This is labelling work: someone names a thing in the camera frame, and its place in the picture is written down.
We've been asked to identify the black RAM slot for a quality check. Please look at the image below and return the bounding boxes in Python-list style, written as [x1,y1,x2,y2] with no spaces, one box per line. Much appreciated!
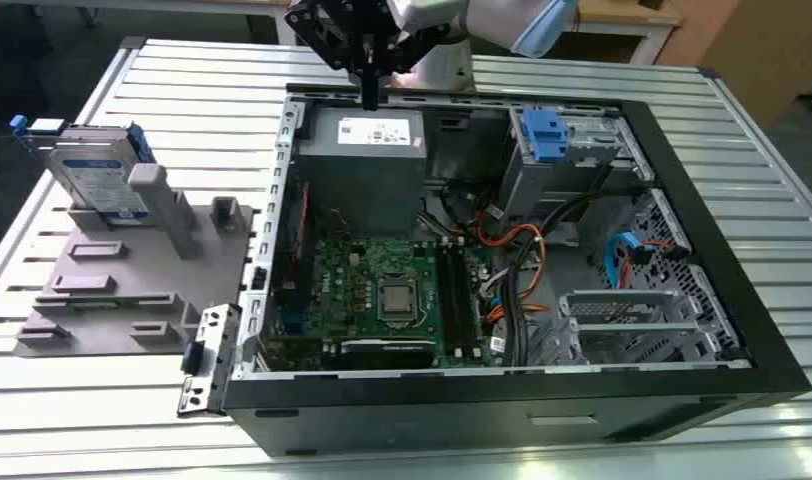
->
[444,238,470,358]
[436,238,462,358]

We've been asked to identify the blue black bracket latch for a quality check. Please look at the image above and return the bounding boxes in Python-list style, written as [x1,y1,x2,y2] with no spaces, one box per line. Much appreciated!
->
[182,341,207,375]

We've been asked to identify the blue SATA wire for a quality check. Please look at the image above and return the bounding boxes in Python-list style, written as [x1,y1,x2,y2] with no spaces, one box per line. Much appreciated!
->
[605,230,656,291]

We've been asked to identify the grey parts rack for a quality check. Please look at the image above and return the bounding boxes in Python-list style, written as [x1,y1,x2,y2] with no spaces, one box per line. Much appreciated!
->
[15,164,265,359]

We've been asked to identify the hard disk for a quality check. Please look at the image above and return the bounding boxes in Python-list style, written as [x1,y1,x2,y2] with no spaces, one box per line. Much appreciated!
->
[9,115,158,231]

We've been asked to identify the black PC case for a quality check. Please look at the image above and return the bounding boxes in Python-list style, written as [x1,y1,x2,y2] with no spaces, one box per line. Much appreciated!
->
[219,82,812,457]

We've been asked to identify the black cable bundle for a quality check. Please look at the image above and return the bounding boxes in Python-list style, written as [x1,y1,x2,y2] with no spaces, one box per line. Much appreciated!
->
[496,184,652,369]

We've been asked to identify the wooden desk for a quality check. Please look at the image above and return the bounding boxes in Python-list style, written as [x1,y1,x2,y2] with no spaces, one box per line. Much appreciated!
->
[558,0,688,66]

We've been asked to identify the brown cabinet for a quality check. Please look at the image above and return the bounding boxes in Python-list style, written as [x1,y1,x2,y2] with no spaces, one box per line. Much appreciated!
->
[656,0,812,129]

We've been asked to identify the yellow black power wires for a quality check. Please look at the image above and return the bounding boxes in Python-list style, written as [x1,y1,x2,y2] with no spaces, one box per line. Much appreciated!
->
[416,207,489,246]

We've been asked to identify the red orange disk power wire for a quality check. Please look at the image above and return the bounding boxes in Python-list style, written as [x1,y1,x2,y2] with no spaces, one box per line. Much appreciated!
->
[624,238,689,261]

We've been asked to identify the silver expansion slot bracket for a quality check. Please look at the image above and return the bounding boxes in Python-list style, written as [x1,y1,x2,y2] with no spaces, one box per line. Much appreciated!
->
[177,302,242,419]

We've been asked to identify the black graphics card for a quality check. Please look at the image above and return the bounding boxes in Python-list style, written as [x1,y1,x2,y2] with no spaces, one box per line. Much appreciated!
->
[325,335,442,372]

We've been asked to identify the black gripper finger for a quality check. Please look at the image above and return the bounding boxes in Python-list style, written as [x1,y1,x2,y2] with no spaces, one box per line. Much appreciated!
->
[371,28,442,112]
[283,0,374,112]

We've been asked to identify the grey metal drive cage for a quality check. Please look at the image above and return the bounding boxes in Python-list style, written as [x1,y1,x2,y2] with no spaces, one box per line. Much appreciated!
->
[496,104,654,221]

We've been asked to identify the metal disk bay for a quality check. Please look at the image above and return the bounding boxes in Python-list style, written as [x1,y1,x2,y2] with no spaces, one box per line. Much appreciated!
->
[556,287,745,366]

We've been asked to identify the silver CPU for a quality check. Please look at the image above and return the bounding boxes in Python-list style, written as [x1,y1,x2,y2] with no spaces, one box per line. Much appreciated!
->
[377,283,422,315]

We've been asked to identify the blue optical drive latch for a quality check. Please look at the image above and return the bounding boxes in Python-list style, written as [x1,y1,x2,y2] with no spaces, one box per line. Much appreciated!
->
[522,107,572,164]

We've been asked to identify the CPU socket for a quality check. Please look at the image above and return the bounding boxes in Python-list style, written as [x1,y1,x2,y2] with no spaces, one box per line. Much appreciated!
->
[371,271,432,332]

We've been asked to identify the orange wire bundle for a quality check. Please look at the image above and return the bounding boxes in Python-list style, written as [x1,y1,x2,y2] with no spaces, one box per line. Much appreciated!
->
[476,222,554,331]

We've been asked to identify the grey power supply unit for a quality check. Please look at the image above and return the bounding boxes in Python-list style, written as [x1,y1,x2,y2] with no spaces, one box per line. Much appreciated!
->
[291,107,429,241]

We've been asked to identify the green motherboard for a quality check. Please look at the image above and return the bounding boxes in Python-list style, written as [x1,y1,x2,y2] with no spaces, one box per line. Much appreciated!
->
[262,237,508,371]

